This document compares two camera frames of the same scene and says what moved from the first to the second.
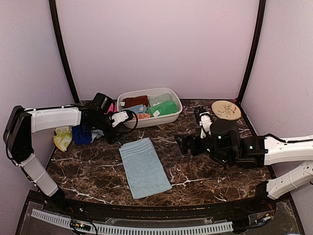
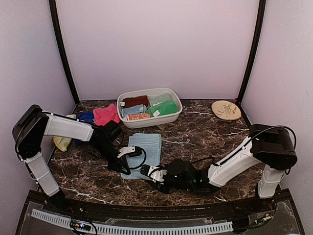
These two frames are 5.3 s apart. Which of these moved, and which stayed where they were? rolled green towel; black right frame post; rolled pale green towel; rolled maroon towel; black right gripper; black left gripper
Moved: black left gripper; black right gripper
Stayed: rolled green towel; rolled pale green towel; rolled maroon towel; black right frame post
